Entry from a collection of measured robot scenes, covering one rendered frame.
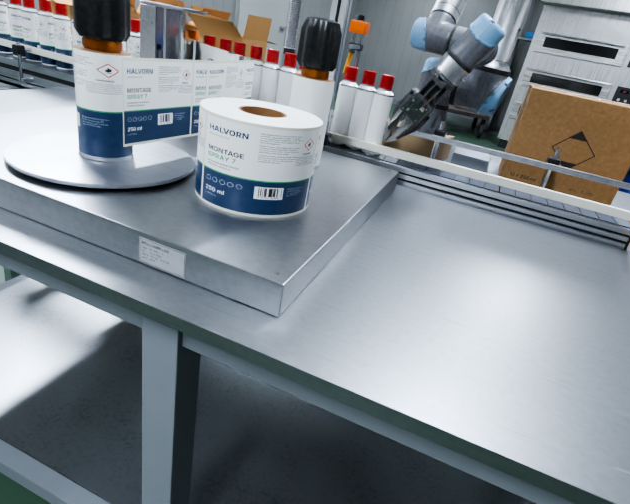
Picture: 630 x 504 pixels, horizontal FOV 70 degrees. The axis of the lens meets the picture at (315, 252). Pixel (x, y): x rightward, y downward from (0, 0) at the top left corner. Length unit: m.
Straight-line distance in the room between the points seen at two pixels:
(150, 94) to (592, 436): 0.82
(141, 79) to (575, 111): 1.07
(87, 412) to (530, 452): 1.04
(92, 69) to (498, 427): 0.76
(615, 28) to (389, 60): 4.32
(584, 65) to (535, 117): 6.09
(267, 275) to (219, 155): 0.23
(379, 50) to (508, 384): 9.82
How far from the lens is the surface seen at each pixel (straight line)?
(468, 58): 1.17
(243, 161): 0.69
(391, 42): 10.16
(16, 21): 1.98
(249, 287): 0.57
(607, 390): 0.68
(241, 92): 1.14
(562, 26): 7.55
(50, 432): 1.28
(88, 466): 1.20
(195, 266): 0.61
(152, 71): 0.89
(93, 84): 0.84
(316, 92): 0.97
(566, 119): 1.42
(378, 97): 1.23
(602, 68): 7.48
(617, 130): 1.44
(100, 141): 0.86
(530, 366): 0.65
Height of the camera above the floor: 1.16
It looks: 26 degrees down
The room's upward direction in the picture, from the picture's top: 11 degrees clockwise
